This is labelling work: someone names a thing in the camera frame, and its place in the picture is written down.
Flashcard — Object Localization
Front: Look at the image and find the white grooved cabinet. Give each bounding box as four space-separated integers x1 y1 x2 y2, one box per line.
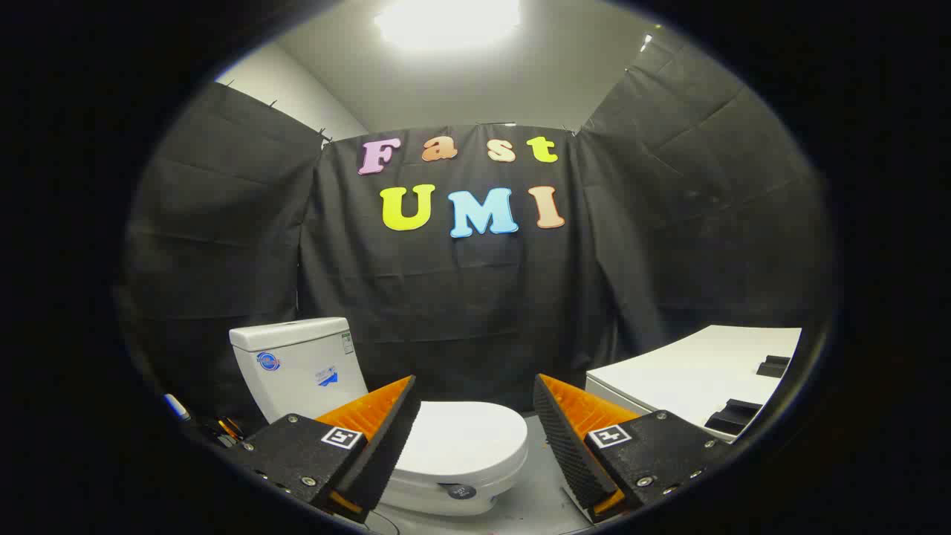
585 325 803 444

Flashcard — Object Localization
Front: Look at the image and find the black backdrop cloth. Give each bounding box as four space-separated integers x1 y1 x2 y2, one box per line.
119 30 837 439

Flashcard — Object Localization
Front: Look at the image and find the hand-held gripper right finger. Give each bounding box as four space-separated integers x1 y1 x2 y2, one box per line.
533 374 733 523

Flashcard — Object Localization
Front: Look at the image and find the white toilet lid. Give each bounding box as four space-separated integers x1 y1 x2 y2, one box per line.
396 401 529 478

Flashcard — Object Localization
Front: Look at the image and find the large ceiling light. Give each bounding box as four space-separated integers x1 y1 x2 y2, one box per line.
371 0 522 53

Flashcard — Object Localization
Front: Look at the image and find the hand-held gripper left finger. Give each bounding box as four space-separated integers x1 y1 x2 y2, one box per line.
220 375 421 523

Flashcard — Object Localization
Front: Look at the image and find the white ceramic toilet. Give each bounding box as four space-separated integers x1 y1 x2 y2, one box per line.
229 317 530 519

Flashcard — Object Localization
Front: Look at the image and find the orange black cable bundle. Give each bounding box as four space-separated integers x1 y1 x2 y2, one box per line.
199 416 247 448

